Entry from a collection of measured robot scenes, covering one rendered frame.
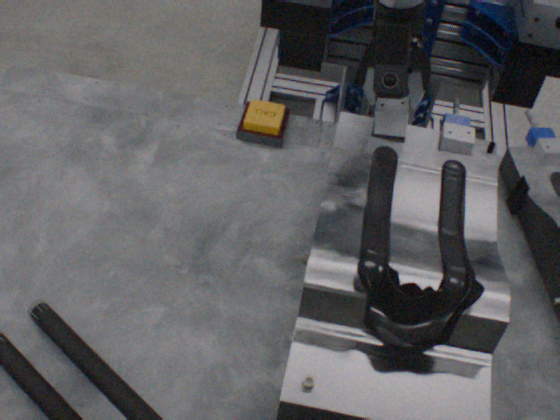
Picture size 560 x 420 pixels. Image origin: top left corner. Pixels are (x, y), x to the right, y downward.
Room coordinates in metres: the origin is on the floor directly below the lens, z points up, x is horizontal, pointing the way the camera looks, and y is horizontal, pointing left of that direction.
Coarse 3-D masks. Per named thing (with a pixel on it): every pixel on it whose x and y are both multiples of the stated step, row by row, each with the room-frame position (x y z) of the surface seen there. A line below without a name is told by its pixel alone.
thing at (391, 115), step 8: (408, 88) 0.88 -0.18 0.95; (376, 104) 0.83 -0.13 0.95; (384, 104) 0.83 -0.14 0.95; (392, 104) 0.83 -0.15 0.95; (400, 104) 0.83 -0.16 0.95; (408, 104) 0.83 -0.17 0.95; (376, 112) 0.82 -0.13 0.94; (384, 112) 0.82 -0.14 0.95; (392, 112) 0.82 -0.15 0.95; (400, 112) 0.82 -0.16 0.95; (376, 120) 0.82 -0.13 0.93; (384, 120) 0.82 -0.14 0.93; (392, 120) 0.82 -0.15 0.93; (400, 120) 0.82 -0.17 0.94; (376, 128) 0.82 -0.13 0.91; (384, 128) 0.82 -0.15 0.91; (392, 128) 0.82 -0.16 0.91; (400, 128) 0.82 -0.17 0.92; (400, 136) 0.82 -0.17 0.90
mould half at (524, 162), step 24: (504, 168) 0.86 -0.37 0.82; (528, 168) 0.83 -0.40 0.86; (552, 168) 0.84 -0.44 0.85; (528, 192) 0.78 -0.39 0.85; (552, 192) 0.78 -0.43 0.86; (528, 216) 0.75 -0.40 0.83; (552, 216) 0.70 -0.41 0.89; (528, 240) 0.72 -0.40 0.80; (552, 240) 0.67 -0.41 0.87; (552, 264) 0.65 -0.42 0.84; (552, 288) 0.62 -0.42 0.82
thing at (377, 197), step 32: (384, 160) 0.78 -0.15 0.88; (448, 160) 0.79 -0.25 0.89; (384, 192) 0.71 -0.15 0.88; (448, 192) 0.73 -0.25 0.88; (384, 224) 0.65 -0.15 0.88; (448, 224) 0.67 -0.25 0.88; (384, 256) 0.56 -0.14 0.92; (448, 256) 0.59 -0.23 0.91; (384, 288) 0.52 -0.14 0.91; (416, 288) 0.50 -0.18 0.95; (448, 288) 0.53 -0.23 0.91; (480, 288) 0.51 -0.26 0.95; (384, 320) 0.50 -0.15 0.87; (416, 320) 0.50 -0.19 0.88; (448, 320) 0.48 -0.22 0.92
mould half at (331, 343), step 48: (336, 144) 0.79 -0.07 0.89; (384, 144) 0.81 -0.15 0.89; (432, 144) 0.82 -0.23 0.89; (480, 144) 0.83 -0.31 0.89; (336, 192) 0.70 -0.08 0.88; (432, 192) 0.72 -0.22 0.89; (480, 192) 0.73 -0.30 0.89; (336, 240) 0.58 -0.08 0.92; (432, 240) 0.62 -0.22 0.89; (480, 240) 0.64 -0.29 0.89; (336, 288) 0.50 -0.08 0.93; (336, 336) 0.47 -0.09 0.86; (480, 336) 0.47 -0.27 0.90; (288, 384) 0.40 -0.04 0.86; (336, 384) 0.40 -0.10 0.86; (384, 384) 0.41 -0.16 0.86; (432, 384) 0.42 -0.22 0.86; (480, 384) 0.42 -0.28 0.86
